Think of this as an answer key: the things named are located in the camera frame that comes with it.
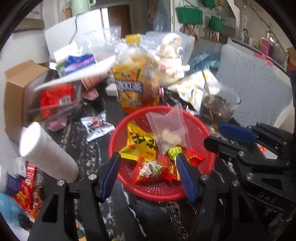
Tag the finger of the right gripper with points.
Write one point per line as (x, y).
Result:
(225, 150)
(265, 135)

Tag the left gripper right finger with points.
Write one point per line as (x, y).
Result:
(204, 194)

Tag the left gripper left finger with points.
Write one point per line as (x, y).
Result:
(56, 220)

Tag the small red orange packet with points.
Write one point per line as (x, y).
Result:
(193, 157)

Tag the red cartoon snack packet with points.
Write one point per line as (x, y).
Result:
(151, 170)

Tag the clear bag white candy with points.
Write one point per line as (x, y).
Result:
(169, 129)

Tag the yellow snack packet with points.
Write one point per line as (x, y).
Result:
(139, 144)

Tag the red snack packets pile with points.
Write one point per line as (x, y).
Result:
(30, 196)

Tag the grey leaf pattern chair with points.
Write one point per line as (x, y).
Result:
(265, 98)

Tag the glass cup with spoon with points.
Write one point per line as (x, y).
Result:
(218, 104)

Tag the blue deer humidifier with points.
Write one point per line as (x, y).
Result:
(13, 213)

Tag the blue white cup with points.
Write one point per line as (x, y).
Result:
(12, 185)

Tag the white paper towel roll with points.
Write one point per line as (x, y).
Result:
(38, 148)

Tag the white kettle toy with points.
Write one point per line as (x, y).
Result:
(171, 67)

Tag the white black snack packet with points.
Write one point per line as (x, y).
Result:
(97, 126)

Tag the green bag lower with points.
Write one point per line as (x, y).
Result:
(215, 24)

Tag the green bag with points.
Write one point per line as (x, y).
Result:
(215, 24)
(208, 3)
(189, 14)

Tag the clear tray red packet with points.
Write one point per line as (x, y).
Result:
(53, 103)

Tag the iced tea bottle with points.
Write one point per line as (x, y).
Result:
(136, 75)

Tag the green bag left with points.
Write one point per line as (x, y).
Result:
(189, 14)

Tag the green bag upper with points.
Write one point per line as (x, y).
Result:
(208, 3)

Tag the pink cup noodle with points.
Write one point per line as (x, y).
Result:
(91, 79)

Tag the brown cardboard box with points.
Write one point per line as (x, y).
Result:
(20, 83)

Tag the blue purple packet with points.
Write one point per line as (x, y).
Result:
(74, 63)

